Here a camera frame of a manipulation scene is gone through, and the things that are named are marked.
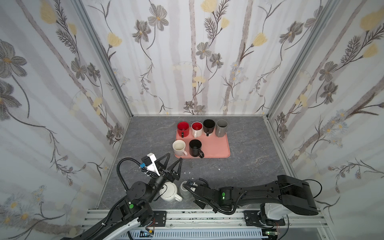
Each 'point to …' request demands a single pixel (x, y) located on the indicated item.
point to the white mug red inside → (197, 128)
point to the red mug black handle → (183, 129)
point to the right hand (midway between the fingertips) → (189, 190)
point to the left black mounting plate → (160, 218)
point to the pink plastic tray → (212, 146)
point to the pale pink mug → (179, 146)
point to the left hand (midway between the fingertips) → (173, 154)
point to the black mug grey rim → (195, 150)
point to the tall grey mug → (220, 129)
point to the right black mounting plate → (253, 218)
